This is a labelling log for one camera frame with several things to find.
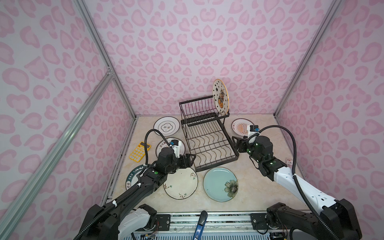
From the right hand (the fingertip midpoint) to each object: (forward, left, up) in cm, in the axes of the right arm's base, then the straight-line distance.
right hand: (238, 136), depth 80 cm
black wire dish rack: (+12, +15, -20) cm, 28 cm away
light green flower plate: (-19, +9, -20) cm, 29 cm away
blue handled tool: (-40, +20, -17) cm, 48 cm away
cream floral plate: (-19, +30, -22) cm, 42 cm away
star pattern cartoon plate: (+25, +8, +6) cm, 27 cm away
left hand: (-8, +24, -6) cm, 26 cm away
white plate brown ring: (+25, +46, -21) cm, 56 cm away
